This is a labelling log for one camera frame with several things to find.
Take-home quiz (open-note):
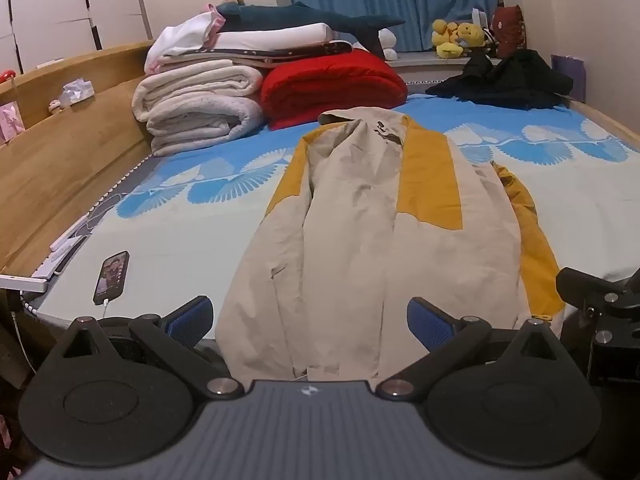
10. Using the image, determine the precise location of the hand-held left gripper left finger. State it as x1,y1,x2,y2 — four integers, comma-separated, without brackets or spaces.
62,296,246,401

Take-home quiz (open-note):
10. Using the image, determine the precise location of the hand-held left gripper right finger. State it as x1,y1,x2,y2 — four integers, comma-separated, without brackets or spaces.
375,297,566,402

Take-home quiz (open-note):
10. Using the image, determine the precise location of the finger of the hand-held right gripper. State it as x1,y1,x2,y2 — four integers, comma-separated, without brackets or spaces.
556,266,627,311

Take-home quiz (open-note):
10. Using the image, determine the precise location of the beige and yellow jacket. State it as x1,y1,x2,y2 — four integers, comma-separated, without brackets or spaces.
216,106,566,391

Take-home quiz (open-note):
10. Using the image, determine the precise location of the black clothes pile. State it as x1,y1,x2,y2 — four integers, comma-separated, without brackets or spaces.
425,50,575,111

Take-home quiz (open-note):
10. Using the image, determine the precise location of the blue patterned bed sheet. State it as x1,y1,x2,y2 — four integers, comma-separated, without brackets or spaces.
20,92,640,331

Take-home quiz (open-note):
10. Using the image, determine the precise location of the black smartphone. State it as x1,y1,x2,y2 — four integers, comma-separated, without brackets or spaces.
93,250,130,306

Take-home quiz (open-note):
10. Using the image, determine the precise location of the grey white folded blanket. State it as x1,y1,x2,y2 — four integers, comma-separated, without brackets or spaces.
145,96,265,157

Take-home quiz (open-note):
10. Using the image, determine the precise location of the purple box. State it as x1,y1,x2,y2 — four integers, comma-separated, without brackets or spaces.
551,54,586,103

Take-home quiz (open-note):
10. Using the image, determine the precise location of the tissue pack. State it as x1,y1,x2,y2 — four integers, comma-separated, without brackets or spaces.
60,78,96,106

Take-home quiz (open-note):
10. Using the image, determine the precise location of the red folded quilt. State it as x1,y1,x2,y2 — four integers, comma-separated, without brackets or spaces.
260,50,408,131

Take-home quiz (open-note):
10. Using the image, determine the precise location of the pink packet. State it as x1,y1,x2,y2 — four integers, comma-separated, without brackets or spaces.
0,101,26,143

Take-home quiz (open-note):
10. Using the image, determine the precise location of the dark red bag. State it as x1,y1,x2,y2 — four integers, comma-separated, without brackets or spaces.
492,5,527,58

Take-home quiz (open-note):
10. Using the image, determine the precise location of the yellow plush toy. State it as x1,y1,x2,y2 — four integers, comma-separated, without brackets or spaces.
454,22,488,51
431,19,463,59

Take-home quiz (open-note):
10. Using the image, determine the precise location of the white pink-trimmed cloth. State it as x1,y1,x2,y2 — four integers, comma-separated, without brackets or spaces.
145,10,226,73

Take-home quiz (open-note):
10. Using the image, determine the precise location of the dark patterned folded sheet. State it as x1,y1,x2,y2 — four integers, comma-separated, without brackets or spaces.
200,40,353,68

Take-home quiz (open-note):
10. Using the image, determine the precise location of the white plush toy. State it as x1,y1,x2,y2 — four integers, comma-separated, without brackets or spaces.
377,27,399,61

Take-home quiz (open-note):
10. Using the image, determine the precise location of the white folded quilt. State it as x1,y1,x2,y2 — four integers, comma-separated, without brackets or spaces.
212,22,333,53

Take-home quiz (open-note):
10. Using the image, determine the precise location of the blue shark plush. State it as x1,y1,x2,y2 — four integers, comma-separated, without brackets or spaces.
215,1,406,56

